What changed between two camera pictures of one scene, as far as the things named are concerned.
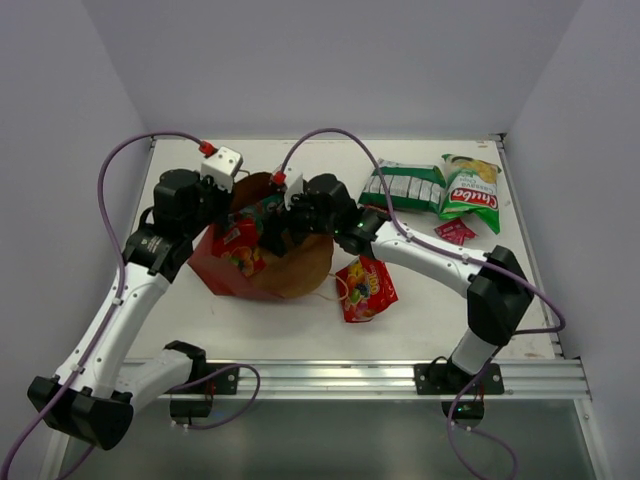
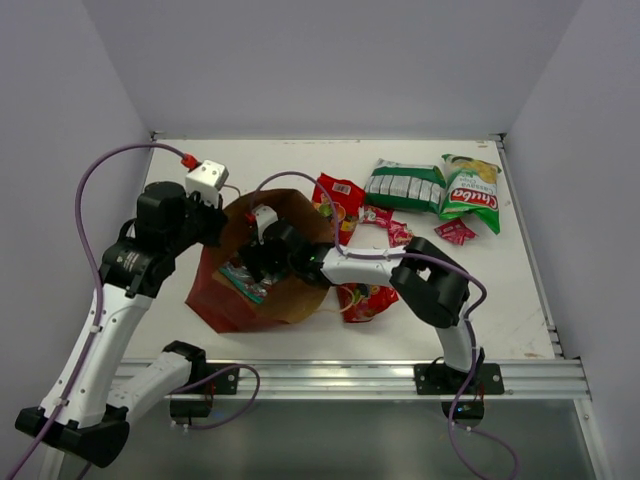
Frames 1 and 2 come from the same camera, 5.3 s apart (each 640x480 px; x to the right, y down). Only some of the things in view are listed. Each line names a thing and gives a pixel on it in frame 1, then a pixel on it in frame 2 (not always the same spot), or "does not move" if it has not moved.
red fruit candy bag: (366, 289) does not move
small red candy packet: (456, 232) does not move
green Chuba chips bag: (471, 191) does not move
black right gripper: (270, 238) → (253, 253)
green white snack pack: (410, 186) does not move
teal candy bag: (257, 211) → (241, 278)
